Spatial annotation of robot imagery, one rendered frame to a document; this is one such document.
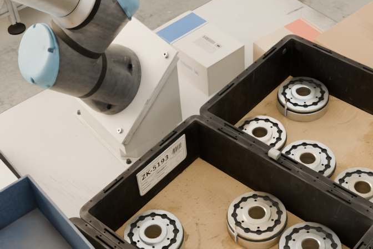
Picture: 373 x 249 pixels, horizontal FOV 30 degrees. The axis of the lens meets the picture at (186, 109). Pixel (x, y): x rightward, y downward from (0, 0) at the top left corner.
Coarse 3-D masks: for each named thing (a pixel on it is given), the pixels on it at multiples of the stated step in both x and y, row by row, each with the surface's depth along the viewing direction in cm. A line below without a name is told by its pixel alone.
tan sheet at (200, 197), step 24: (192, 168) 132; (216, 168) 131; (168, 192) 128; (192, 192) 127; (216, 192) 127; (240, 192) 127; (192, 216) 124; (216, 216) 123; (288, 216) 122; (192, 240) 120; (216, 240) 119
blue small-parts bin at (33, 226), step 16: (0, 192) 90; (16, 192) 92; (32, 192) 94; (0, 208) 92; (16, 208) 94; (32, 208) 96; (48, 208) 91; (0, 224) 94; (16, 224) 95; (32, 224) 95; (48, 224) 94; (64, 224) 88; (0, 240) 93; (16, 240) 93; (32, 240) 93; (48, 240) 92; (64, 240) 92; (80, 240) 85
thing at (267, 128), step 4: (256, 124) 134; (260, 124) 134; (264, 124) 134; (248, 128) 133; (252, 128) 133; (256, 128) 134; (260, 128) 134; (264, 128) 133; (268, 128) 133; (248, 132) 133; (252, 132) 133; (268, 132) 132; (272, 132) 132; (264, 136) 131; (268, 136) 131; (260, 140) 131; (264, 140) 131; (268, 140) 131
